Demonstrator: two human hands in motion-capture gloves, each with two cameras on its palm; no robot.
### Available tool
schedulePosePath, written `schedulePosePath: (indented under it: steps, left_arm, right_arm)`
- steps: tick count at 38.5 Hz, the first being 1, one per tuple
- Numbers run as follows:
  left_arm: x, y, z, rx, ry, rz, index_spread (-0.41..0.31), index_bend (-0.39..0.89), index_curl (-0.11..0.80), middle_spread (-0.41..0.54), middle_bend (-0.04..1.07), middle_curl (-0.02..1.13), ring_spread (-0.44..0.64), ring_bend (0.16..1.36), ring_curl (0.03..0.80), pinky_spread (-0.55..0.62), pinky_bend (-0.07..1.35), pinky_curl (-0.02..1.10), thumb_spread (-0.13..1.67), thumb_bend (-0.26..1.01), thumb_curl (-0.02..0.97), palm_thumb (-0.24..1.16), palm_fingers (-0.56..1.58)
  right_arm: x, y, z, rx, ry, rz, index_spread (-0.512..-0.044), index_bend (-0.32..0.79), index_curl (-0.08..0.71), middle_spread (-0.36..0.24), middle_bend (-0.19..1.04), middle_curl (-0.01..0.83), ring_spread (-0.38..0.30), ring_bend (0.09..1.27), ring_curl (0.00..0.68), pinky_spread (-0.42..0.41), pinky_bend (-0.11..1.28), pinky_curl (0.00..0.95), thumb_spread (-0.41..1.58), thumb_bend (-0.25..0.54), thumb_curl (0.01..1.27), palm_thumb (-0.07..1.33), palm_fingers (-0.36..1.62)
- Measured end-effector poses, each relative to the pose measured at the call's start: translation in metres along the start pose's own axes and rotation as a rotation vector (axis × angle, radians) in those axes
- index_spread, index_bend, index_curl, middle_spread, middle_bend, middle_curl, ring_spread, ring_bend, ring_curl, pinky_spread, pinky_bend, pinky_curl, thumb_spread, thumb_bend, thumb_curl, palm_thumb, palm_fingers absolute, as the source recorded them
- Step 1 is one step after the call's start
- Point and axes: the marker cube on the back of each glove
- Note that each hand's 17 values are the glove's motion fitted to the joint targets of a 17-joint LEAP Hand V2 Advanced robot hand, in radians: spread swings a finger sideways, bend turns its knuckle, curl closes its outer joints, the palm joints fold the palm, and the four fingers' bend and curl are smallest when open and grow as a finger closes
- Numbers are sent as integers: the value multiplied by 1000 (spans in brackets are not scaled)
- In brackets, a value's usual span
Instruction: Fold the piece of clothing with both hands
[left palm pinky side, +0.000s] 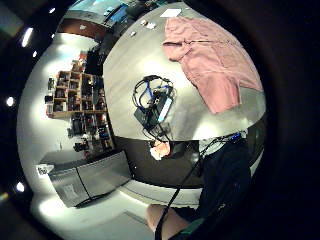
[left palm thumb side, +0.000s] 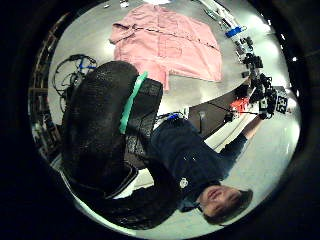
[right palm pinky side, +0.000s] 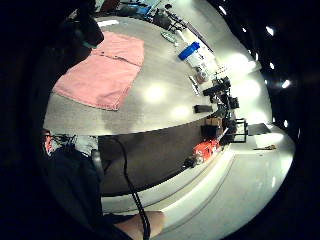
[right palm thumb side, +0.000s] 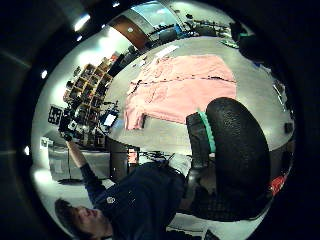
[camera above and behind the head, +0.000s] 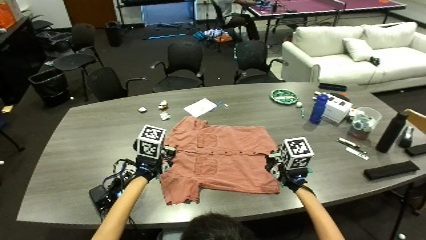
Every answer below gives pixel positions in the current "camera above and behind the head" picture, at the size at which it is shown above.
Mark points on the person's left hand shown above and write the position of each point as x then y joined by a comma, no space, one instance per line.
148,165

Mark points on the white paper sheet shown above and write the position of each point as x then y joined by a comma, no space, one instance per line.
200,107

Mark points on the green round plate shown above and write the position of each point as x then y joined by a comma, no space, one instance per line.
284,96

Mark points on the orange box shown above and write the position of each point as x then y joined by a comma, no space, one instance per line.
7,16

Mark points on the black flat case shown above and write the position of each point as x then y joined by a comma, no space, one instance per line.
390,170

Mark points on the black remote control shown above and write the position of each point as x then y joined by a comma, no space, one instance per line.
332,87

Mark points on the small white ball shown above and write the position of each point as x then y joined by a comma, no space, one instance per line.
298,104

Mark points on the white sofa cushion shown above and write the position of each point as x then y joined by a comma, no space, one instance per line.
358,49

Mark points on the black office chair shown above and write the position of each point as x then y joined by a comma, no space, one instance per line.
108,85
77,56
183,66
255,63

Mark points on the white marker cube glove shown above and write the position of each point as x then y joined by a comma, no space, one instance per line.
296,152
151,140

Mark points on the small white packet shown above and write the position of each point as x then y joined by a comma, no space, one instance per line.
165,116

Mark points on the small beige object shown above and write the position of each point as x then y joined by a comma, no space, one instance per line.
163,105

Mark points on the white cardboard box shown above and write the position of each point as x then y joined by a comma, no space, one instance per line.
337,108

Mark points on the person's right hand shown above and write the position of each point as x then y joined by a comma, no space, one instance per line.
290,175

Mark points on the white striped pen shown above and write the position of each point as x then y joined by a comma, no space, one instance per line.
357,153

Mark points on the white marker cube right glove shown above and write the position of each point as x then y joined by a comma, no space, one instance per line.
296,152

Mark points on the clear plastic container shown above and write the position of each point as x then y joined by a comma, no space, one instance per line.
364,122

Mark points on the small white cube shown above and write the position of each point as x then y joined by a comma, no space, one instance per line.
141,109

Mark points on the person's head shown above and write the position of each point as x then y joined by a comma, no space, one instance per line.
216,227

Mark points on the blue pen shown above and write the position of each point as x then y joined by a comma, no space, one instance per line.
220,104

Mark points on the blue water bottle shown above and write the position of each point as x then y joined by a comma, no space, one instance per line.
318,109

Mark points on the black cabinet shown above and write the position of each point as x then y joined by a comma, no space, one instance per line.
15,60

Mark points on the black marker pen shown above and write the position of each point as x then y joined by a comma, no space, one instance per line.
348,142

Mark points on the black rectangular pouch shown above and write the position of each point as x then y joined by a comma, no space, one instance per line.
417,149

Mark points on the white marker cube left glove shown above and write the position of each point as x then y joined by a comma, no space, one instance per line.
151,140

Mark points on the white sofa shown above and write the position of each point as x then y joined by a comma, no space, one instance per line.
354,63

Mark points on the black controller on sofa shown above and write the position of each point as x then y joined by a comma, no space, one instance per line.
374,60

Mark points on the pink short-sleeved shirt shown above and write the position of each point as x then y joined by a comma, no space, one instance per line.
217,158

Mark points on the black water bottle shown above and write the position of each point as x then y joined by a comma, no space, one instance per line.
392,132

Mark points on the purple table-tennis table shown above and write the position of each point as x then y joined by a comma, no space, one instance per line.
320,7

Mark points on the black tall trash bin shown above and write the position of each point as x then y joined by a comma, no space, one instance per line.
113,33

